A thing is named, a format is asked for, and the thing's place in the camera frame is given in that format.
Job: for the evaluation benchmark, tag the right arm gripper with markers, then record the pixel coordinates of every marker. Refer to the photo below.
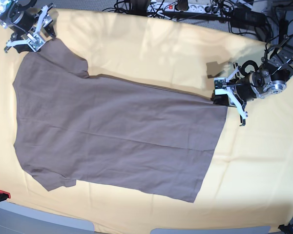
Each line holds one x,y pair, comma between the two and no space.
22,22

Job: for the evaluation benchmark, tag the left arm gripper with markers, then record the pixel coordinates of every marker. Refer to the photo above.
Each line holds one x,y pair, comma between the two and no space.
241,85

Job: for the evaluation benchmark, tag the brown T-shirt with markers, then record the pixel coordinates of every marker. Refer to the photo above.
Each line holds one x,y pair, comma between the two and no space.
102,129

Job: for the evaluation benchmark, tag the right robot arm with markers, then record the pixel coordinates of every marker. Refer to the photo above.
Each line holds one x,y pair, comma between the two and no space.
27,37

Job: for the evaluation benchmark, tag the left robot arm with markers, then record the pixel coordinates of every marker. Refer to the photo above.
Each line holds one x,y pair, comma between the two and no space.
276,68

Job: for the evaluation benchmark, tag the black power adapter brick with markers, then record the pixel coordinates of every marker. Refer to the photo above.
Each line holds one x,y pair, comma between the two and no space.
242,18

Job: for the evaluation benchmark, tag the white power strip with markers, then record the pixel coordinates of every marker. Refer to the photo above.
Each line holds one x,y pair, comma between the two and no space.
170,9

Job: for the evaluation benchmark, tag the black tripod foot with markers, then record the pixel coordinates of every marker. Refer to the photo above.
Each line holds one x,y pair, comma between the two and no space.
286,229

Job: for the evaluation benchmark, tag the grey chair back left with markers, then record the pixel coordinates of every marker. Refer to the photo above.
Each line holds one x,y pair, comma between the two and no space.
48,217

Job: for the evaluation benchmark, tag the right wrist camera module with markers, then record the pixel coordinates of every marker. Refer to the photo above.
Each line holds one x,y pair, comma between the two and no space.
36,43

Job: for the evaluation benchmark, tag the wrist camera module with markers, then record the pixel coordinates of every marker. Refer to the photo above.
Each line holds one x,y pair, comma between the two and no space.
36,43
220,83

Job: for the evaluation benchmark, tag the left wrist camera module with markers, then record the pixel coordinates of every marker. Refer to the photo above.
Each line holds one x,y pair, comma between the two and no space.
220,83

